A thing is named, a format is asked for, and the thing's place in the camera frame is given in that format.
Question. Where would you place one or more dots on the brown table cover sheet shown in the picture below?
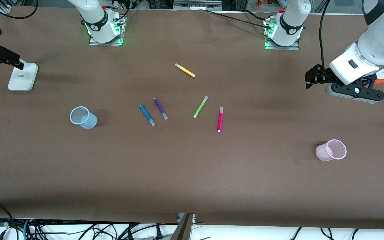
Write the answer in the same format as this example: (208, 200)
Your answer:
(192, 173)

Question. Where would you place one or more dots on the pink marker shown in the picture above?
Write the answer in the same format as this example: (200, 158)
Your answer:
(220, 120)

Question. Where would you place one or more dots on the blue marker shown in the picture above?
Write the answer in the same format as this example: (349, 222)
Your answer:
(147, 115)

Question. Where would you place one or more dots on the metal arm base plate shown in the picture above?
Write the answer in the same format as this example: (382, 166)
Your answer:
(282, 47)
(93, 43)

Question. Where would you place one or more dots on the yellow marker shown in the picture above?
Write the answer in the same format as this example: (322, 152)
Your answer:
(185, 70)

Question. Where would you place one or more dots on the white plastic stand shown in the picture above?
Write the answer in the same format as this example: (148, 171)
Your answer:
(22, 80)

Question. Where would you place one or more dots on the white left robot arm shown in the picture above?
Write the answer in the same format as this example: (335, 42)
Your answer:
(375, 46)

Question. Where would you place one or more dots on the translucent blue plastic cup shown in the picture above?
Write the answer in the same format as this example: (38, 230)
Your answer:
(85, 119)

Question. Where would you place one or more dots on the translucent pink plastic cup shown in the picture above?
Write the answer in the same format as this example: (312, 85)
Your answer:
(330, 151)

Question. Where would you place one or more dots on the colourful puzzle cube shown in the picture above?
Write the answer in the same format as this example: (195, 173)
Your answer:
(382, 77)

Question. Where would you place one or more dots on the purple marker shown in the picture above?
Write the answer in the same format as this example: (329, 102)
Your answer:
(160, 108)

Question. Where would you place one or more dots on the black power plug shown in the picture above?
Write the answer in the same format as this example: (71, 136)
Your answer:
(159, 233)

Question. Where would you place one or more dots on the metal table bracket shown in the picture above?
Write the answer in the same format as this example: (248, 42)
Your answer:
(183, 230)

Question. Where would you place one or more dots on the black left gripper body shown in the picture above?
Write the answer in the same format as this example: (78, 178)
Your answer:
(322, 75)

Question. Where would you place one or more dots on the grey metal frame box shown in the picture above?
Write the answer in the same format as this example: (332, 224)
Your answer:
(197, 4)

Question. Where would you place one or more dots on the green marker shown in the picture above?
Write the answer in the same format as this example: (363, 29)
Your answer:
(200, 107)

